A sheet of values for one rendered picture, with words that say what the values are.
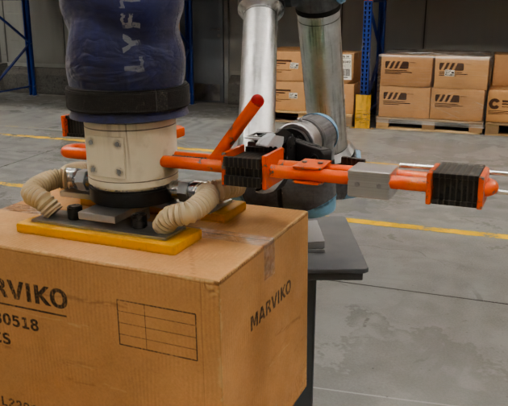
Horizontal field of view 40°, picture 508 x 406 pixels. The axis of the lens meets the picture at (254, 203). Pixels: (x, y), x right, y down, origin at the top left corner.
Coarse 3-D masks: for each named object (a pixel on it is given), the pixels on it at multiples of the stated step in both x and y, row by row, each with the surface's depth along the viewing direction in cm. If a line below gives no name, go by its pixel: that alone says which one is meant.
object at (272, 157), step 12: (240, 144) 127; (228, 156) 119; (240, 156) 122; (252, 156) 122; (264, 156) 117; (276, 156) 121; (228, 168) 120; (240, 168) 119; (252, 168) 117; (264, 168) 117; (228, 180) 120; (240, 180) 119; (252, 180) 118; (264, 180) 118; (276, 180) 122
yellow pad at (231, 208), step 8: (88, 200) 146; (232, 200) 142; (152, 208) 139; (224, 208) 137; (232, 208) 137; (240, 208) 139; (208, 216) 135; (216, 216) 134; (224, 216) 133; (232, 216) 136
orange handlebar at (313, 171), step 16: (80, 144) 139; (160, 160) 127; (176, 160) 125; (192, 160) 124; (208, 160) 123; (288, 160) 122; (304, 160) 118; (320, 160) 120; (272, 176) 119; (288, 176) 117; (304, 176) 116; (320, 176) 115; (336, 176) 114; (400, 176) 110; (416, 176) 112; (496, 192) 106
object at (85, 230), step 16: (80, 208) 129; (32, 224) 129; (48, 224) 128; (64, 224) 127; (80, 224) 127; (96, 224) 126; (112, 224) 126; (128, 224) 126; (144, 224) 123; (80, 240) 124; (96, 240) 123; (112, 240) 121; (128, 240) 120; (144, 240) 119; (160, 240) 119; (176, 240) 119; (192, 240) 122
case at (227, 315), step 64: (0, 256) 124; (64, 256) 118; (128, 256) 117; (192, 256) 116; (256, 256) 119; (0, 320) 128; (64, 320) 121; (128, 320) 115; (192, 320) 110; (256, 320) 121; (0, 384) 133; (64, 384) 126; (128, 384) 119; (192, 384) 113; (256, 384) 125
